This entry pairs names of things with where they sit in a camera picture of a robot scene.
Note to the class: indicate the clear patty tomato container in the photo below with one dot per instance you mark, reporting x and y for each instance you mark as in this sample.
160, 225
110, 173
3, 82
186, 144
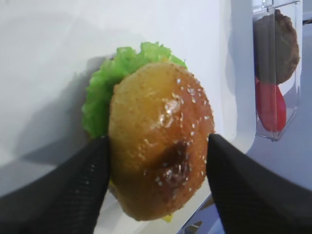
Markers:
290, 89

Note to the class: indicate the right brown meat patty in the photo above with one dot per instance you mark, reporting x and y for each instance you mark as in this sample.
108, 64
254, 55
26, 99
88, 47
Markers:
276, 48

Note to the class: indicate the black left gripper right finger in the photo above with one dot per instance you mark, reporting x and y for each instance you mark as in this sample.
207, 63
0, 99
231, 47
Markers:
250, 199

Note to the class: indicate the sesame seed top bun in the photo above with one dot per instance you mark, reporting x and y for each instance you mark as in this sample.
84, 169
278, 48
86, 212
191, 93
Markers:
189, 155

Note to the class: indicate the white paper sheet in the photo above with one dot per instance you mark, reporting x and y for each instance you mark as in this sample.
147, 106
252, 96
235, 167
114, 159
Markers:
49, 48

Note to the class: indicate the green lettuce under patty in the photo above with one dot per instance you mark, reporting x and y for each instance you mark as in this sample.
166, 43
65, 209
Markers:
99, 92

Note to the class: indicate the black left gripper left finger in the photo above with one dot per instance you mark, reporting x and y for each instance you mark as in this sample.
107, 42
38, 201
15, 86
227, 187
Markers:
65, 201

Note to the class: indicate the right red tomato slice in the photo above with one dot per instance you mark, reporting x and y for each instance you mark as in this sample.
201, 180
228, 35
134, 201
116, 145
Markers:
271, 107

